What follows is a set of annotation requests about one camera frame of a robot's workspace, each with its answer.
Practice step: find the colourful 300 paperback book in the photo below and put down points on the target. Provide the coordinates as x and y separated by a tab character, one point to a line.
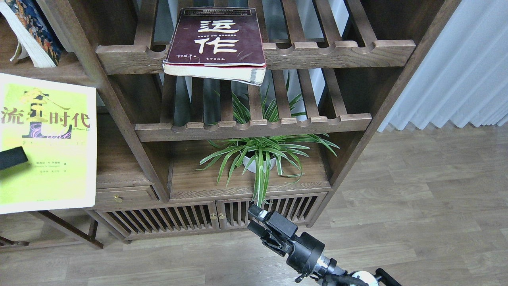
35	38

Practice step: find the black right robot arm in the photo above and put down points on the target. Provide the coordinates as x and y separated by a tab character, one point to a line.
356	278

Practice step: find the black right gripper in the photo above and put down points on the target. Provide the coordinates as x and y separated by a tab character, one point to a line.
305	252

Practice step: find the dark wooden bookshelf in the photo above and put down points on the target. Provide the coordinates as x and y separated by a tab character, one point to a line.
331	74

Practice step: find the dark wooden side frame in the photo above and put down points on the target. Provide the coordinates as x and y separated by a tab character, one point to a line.
73	234

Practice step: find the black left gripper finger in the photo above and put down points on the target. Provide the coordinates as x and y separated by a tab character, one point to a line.
12	157

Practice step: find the white plant pot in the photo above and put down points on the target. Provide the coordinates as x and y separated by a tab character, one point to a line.
249	162

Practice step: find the green spider plant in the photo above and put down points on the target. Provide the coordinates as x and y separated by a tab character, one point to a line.
290	148

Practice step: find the brass drawer knob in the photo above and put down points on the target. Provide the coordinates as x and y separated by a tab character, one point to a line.
117	198

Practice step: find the white pleated curtain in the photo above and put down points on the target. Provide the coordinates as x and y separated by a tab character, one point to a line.
464	77

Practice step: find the maroon book white characters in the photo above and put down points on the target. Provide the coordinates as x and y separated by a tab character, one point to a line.
218	43

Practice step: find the yellow green cover book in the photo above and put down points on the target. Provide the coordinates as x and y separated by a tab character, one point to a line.
56	125

